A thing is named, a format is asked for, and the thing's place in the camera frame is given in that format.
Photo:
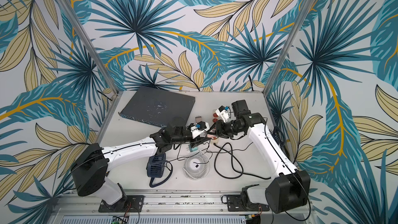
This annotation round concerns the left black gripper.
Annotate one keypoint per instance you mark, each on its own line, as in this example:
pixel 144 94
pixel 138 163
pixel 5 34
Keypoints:
pixel 195 140

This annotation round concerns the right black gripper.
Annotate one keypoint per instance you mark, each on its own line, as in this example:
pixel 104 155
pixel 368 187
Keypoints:
pixel 221 127

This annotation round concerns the teal USB charger plug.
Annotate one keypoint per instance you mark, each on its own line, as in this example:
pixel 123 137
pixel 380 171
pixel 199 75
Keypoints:
pixel 193 149

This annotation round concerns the pink usb charger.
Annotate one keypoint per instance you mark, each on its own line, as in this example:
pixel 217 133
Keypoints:
pixel 213 137
pixel 198 119

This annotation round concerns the beige power strip red sockets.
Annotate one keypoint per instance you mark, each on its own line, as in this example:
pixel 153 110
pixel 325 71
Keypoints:
pixel 216 117

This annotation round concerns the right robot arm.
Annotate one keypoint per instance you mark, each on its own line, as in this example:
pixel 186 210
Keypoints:
pixel 289 187

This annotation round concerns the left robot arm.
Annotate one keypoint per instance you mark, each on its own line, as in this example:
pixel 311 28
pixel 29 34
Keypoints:
pixel 90 168

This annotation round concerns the white round desk fan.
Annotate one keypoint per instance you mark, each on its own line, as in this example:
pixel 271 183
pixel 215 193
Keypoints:
pixel 196 166

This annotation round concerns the navy blue desk fan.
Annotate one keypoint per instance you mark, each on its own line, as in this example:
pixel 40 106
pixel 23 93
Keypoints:
pixel 155 169

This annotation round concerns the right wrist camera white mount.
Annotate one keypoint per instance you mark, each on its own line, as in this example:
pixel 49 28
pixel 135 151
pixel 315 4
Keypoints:
pixel 223 113

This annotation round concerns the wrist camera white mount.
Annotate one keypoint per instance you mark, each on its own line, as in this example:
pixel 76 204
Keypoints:
pixel 199 130
pixel 223 113

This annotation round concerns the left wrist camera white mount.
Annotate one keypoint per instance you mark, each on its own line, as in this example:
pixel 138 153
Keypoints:
pixel 199 130

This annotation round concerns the dark grey network switch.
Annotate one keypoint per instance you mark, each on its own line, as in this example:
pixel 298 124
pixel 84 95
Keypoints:
pixel 158 107

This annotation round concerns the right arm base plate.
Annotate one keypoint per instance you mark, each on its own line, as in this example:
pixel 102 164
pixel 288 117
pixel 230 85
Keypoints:
pixel 250 199

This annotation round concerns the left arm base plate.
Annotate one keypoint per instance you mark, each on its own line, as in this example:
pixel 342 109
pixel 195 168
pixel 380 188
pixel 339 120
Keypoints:
pixel 130 203

